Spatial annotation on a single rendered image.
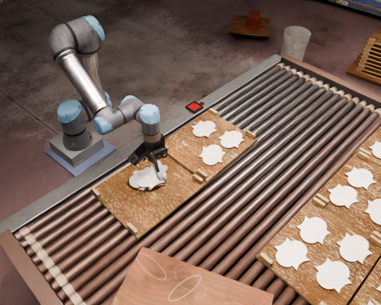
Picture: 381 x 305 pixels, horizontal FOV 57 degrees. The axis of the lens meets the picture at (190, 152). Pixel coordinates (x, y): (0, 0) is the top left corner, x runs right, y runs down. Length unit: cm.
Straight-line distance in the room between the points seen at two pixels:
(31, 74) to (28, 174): 152
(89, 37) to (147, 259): 92
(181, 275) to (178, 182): 52
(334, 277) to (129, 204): 89
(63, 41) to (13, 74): 297
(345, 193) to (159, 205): 86
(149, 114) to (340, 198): 95
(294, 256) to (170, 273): 51
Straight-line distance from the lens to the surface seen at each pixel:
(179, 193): 164
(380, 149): 207
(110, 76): 410
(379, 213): 178
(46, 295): 148
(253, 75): 243
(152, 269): 133
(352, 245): 163
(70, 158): 187
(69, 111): 178
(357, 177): 188
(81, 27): 157
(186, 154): 180
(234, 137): 190
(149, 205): 161
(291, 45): 424
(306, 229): 160
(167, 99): 369
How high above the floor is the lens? 224
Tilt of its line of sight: 46 degrees down
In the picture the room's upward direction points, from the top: 1 degrees clockwise
